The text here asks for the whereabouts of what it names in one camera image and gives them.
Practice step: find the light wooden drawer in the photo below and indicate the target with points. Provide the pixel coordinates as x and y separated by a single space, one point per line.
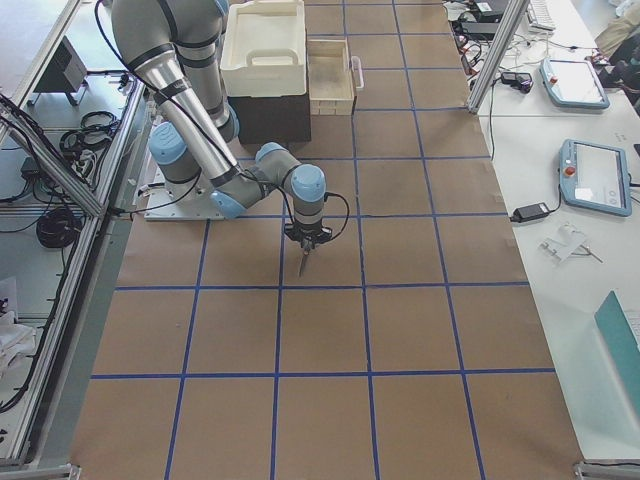
335 76

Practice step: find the upper blue teach pendant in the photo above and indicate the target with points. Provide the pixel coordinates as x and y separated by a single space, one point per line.
573 84

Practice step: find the lower blue teach pendant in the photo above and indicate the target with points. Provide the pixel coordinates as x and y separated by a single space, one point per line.
595 177

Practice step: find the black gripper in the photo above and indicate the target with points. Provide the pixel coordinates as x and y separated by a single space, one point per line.
306 238

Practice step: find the teal folder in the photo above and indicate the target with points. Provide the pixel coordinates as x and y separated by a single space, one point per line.
622 343

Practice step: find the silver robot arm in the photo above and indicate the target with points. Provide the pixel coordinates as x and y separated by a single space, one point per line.
171 46

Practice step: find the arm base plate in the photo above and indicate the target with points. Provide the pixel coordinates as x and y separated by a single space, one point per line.
189 201

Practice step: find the blue teach pendant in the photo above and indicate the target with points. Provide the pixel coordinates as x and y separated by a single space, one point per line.
595 177
573 84

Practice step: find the orange grey handled scissors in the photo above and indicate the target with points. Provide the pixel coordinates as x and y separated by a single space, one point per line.
304 259

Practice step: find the grey metal box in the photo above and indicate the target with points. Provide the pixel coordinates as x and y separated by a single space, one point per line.
66 73

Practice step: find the brown paper table mat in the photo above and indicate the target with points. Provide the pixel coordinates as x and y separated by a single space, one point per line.
411 347

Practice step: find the aluminium frame post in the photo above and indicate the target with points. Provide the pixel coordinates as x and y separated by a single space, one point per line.
505 32

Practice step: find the black power adapter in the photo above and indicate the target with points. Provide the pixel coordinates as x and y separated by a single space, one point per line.
529 213

